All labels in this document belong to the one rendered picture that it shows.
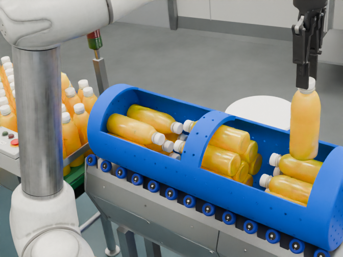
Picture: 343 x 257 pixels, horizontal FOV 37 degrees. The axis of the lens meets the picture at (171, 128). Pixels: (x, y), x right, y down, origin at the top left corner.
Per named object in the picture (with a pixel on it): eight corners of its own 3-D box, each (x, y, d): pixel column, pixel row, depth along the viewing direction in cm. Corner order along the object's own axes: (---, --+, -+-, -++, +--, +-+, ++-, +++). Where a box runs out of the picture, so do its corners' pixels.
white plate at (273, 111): (302, 132, 180) (302, 135, 181) (295, 94, 203) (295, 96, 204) (223, 134, 184) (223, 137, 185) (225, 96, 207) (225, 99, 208)
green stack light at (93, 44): (95, 50, 228) (94, 40, 225) (86, 47, 231) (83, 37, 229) (105, 45, 232) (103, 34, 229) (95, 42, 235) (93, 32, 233)
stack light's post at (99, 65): (131, 237, 292) (98, 61, 233) (126, 234, 294) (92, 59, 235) (136, 232, 294) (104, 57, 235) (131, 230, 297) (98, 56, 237)
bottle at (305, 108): (320, 160, 133) (325, 92, 122) (291, 162, 133) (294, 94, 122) (314, 144, 139) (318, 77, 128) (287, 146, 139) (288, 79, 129)
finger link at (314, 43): (302, 12, 117) (304, 9, 118) (304, 52, 124) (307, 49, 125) (318, 15, 115) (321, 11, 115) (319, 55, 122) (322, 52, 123)
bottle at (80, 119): (99, 146, 210) (91, 103, 199) (96, 157, 204) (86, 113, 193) (82, 147, 211) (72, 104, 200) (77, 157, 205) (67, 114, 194)
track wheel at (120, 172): (126, 168, 182) (129, 168, 183) (116, 164, 184) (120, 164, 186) (122, 180, 182) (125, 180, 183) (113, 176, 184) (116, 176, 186)
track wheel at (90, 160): (95, 155, 190) (99, 156, 191) (87, 152, 192) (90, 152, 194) (92, 167, 190) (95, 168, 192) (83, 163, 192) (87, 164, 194)
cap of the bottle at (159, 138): (162, 133, 172) (166, 134, 171) (158, 144, 172) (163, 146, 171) (155, 132, 169) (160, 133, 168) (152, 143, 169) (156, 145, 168)
